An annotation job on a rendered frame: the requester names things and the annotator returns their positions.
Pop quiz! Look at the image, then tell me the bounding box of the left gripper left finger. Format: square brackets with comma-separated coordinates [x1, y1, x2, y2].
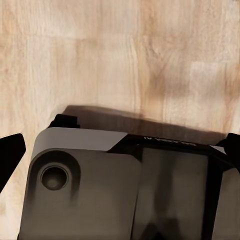
[0, 133, 26, 193]

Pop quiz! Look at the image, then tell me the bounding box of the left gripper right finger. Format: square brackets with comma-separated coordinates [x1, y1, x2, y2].
[224, 133, 240, 173]

